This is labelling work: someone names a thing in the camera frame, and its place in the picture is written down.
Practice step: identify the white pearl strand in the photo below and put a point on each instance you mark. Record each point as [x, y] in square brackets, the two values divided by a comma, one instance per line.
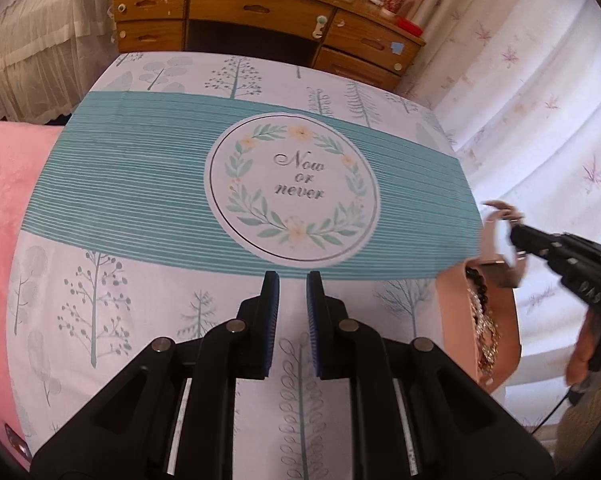
[476, 306]

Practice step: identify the wooden desk with drawers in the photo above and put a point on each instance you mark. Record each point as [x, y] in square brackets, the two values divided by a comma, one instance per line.
[250, 5]

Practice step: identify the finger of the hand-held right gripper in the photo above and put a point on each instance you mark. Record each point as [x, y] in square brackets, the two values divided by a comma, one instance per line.
[545, 242]
[580, 287]

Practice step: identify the red lid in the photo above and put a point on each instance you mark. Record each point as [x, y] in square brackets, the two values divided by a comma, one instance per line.
[408, 25]

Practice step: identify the beige curtain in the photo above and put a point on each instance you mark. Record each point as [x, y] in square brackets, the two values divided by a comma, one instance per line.
[440, 10]

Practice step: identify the blue sticker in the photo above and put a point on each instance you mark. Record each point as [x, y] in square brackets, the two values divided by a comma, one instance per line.
[397, 48]

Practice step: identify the dark device with lights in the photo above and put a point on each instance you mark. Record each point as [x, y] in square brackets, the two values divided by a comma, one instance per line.
[18, 442]

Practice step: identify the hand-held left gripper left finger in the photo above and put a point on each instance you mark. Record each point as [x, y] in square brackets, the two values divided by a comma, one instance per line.
[270, 340]

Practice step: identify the tree print tablecloth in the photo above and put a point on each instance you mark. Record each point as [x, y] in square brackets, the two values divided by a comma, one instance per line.
[130, 185]

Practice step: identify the person's right hand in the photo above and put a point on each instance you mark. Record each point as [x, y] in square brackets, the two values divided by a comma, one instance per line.
[580, 350]

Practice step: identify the white lace bed skirt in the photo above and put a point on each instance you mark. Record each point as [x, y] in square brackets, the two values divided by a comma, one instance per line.
[30, 35]

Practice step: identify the white drawer lock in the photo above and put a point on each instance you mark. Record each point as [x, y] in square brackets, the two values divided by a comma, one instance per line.
[320, 26]

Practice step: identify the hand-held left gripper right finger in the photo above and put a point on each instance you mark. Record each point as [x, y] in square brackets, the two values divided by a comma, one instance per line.
[314, 340]

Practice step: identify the white floral curtain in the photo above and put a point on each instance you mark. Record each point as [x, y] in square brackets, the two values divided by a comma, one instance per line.
[530, 110]

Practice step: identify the pink blanket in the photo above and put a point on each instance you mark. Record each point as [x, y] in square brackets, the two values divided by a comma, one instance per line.
[5, 210]

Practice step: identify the pink jewelry box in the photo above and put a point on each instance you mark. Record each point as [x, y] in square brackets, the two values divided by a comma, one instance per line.
[502, 320]

